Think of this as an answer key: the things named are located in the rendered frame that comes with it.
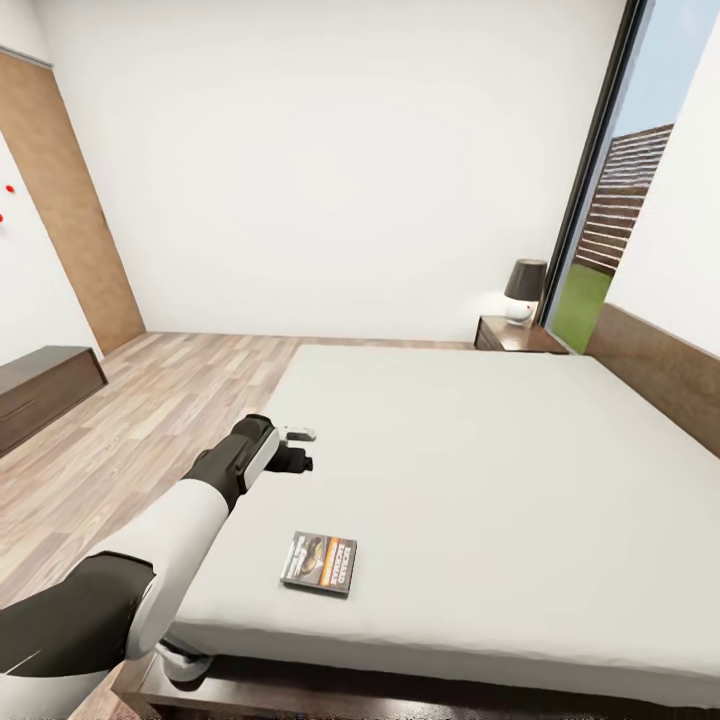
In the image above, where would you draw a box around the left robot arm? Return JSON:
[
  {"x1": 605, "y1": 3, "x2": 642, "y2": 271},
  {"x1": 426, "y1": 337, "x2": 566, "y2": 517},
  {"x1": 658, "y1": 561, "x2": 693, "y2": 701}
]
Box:
[{"x1": 0, "y1": 413, "x2": 317, "y2": 720}]

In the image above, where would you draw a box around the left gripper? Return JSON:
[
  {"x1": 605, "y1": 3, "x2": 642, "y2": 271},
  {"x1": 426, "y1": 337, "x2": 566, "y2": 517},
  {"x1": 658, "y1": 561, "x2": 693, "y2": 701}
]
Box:
[{"x1": 264, "y1": 442, "x2": 313, "y2": 473}]

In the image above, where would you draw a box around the hardback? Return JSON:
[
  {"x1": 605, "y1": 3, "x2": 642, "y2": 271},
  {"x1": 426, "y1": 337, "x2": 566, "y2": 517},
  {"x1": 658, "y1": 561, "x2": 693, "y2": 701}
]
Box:
[{"x1": 280, "y1": 532, "x2": 357, "y2": 595}]

